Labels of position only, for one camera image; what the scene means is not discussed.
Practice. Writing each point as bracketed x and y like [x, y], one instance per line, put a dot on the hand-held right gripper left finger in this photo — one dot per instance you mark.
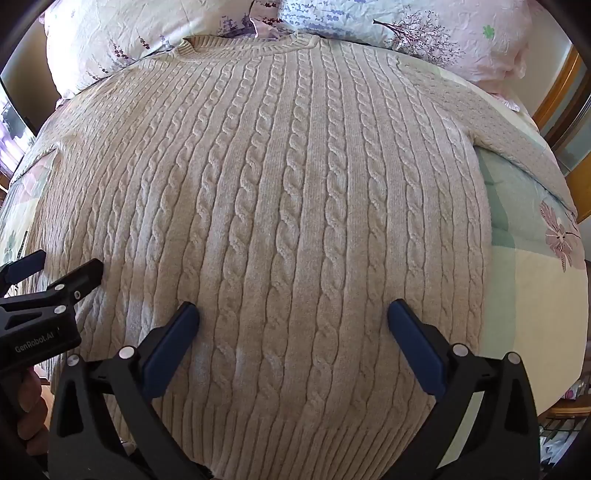
[170, 340]

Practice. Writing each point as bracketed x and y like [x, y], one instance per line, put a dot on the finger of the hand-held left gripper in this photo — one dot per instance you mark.
[69, 286]
[21, 268]

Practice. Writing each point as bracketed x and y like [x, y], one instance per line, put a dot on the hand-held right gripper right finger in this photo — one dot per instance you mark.
[415, 341]

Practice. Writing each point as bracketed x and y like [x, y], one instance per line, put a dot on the person's left hand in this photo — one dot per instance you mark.
[28, 406]

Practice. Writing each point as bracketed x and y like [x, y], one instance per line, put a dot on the pastel floral quilt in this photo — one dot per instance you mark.
[531, 258]

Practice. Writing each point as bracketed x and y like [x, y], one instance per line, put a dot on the floral pillow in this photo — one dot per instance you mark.
[415, 32]
[138, 39]

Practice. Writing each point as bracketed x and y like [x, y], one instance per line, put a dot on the wooden bed frame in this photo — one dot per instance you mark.
[556, 87]

